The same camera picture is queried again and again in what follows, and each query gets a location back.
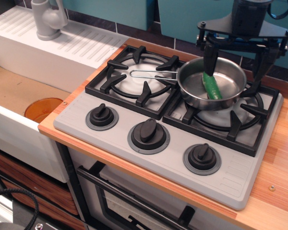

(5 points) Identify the lower wooden drawer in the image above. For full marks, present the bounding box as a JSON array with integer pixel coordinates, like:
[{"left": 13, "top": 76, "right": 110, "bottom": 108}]
[{"left": 12, "top": 193, "right": 85, "bottom": 230}]

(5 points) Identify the black right stove knob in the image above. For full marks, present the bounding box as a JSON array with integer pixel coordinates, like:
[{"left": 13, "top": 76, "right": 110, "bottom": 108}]
[{"left": 183, "top": 143, "right": 221, "bottom": 176}]

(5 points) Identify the grey toy stove top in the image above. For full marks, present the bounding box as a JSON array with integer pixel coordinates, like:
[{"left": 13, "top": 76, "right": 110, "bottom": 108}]
[{"left": 53, "top": 90, "right": 283, "bottom": 210}]

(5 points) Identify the stainless steel saucepan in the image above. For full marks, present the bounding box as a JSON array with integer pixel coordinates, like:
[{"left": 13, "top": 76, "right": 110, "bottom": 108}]
[{"left": 129, "top": 57, "right": 247, "bottom": 111}]

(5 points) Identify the white toy sink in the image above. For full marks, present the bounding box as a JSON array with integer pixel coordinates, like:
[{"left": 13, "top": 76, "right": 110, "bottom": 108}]
[{"left": 0, "top": 6, "right": 127, "bottom": 183}]

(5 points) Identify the black oven door handle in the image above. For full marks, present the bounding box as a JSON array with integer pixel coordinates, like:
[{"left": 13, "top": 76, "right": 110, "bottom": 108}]
[{"left": 76, "top": 161, "right": 195, "bottom": 230}]

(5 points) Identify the black braided cable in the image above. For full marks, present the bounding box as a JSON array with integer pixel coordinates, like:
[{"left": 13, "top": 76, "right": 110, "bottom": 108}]
[{"left": 0, "top": 188, "right": 39, "bottom": 230}]

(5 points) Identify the black left burner grate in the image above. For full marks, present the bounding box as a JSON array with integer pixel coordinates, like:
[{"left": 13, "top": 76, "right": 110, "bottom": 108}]
[{"left": 85, "top": 46, "right": 184, "bottom": 120}]

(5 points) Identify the orange sink drain plug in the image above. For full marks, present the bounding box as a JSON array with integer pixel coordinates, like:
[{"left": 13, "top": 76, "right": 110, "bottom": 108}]
[{"left": 24, "top": 97, "right": 63, "bottom": 123}]

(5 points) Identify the green toy pickle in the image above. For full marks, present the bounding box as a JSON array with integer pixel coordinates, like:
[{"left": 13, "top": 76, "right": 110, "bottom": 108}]
[{"left": 202, "top": 72, "right": 223, "bottom": 100}]

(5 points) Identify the black left stove knob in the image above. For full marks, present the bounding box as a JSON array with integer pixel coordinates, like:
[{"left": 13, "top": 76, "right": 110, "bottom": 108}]
[{"left": 85, "top": 103, "right": 119, "bottom": 131}]

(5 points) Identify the black right burner grate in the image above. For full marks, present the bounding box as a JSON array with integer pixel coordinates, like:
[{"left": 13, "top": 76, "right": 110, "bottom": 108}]
[{"left": 162, "top": 82, "right": 281, "bottom": 157}]

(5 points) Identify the wooden drawer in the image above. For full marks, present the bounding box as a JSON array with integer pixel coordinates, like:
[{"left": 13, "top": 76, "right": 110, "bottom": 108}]
[
  {"left": 12, "top": 193, "right": 85, "bottom": 230},
  {"left": 0, "top": 153, "right": 73, "bottom": 206}
]

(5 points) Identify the toy oven door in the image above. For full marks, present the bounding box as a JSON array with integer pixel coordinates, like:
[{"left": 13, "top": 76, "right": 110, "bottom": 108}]
[{"left": 69, "top": 149, "right": 239, "bottom": 230}]

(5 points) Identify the upper wooden drawer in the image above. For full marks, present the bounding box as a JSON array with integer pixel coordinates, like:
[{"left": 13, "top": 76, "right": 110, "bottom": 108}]
[{"left": 0, "top": 153, "right": 73, "bottom": 206}]

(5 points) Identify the black stove knob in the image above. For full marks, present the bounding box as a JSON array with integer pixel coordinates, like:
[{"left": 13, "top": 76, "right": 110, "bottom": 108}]
[
  {"left": 127, "top": 118, "right": 170, "bottom": 155},
  {"left": 183, "top": 143, "right": 221, "bottom": 176},
  {"left": 85, "top": 103, "right": 119, "bottom": 131}
]

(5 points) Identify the black burner grate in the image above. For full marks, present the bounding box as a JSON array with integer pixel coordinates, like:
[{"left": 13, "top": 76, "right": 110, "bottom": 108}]
[
  {"left": 85, "top": 46, "right": 184, "bottom": 120},
  {"left": 162, "top": 82, "right": 281, "bottom": 157}
]

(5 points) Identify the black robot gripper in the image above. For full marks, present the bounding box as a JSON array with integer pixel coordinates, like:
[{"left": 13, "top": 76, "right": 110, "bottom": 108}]
[{"left": 196, "top": 4, "right": 288, "bottom": 88}]

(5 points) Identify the black middle stove knob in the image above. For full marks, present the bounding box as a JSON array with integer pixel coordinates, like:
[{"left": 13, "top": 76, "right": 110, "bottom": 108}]
[{"left": 127, "top": 118, "right": 170, "bottom": 155}]

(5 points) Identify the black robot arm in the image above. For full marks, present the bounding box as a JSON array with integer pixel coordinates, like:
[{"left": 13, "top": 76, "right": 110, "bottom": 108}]
[{"left": 196, "top": 0, "right": 288, "bottom": 82}]

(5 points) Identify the grey toy faucet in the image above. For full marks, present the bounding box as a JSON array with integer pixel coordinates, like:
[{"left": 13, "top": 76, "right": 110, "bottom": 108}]
[{"left": 31, "top": 0, "right": 68, "bottom": 41}]

